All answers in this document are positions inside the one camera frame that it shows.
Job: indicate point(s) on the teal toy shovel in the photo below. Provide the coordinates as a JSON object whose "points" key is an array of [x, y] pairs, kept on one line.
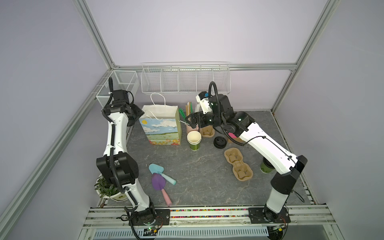
{"points": [[156, 169]]}

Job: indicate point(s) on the single cardboard cup carrier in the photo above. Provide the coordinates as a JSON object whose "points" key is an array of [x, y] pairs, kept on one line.
{"points": [[241, 170]]}

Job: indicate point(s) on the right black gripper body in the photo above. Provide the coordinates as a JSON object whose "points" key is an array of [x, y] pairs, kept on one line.
{"points": [[210, 120]]}

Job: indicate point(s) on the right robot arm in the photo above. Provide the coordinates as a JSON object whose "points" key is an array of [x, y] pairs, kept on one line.
{"points": [[288, 166]]}

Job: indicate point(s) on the cardboard napkin box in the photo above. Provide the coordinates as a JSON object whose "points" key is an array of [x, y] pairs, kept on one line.
{"points": [[236, 140]]}

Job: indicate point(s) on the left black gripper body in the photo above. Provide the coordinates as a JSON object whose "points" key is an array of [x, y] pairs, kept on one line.
{"points": [[137, 113]]}

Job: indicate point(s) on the painted paper gift bag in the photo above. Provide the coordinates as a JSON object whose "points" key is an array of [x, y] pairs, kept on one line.
{"points": [[161, 124]]}

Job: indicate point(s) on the green paper cup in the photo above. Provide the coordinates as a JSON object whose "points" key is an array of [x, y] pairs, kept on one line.
{"points": [[266, 167]]}

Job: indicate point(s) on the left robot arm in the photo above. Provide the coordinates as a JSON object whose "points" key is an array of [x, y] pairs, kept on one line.
{"points": [[116, 166]]}

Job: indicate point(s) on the small white wire basket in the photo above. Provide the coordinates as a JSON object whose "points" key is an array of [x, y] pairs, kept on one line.
{"points": [[122, 80]]}

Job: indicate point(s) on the pink napkin stack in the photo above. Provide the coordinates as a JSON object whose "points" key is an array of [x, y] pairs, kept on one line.
{"points": [[232, 135]]}

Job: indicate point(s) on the wide white wire basket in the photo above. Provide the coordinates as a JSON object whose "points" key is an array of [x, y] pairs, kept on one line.
{"points": [[185, 78]]}

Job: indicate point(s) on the pink utensil holder cup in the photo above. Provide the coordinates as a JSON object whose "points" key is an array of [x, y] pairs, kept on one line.
{"points": [[188, 131]]}

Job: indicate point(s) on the stack of green paper cups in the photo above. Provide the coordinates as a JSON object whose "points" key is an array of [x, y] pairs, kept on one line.
{"points": [[194, 139]]}

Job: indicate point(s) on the potted green plant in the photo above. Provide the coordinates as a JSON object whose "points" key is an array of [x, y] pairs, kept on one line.
{"points": [[108, 191]]}

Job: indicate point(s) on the green stirrer sticks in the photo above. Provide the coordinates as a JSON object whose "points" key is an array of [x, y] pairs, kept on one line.
{"points": [[184, 117]]}

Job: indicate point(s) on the white wrapped straws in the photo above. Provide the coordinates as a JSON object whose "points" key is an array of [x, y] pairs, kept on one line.
{"points": [[198, 108]]}

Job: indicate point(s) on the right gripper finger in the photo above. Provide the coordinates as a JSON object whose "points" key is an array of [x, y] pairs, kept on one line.
{"points": [[194, 116], [192, 125]]}

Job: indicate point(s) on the purple pink toy shovel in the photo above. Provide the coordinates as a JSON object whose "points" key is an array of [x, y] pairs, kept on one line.
{"points": [[159, 183]]}

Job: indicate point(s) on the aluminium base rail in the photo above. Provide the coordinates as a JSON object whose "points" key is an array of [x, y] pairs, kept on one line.
{"points": [[243, 216]]}

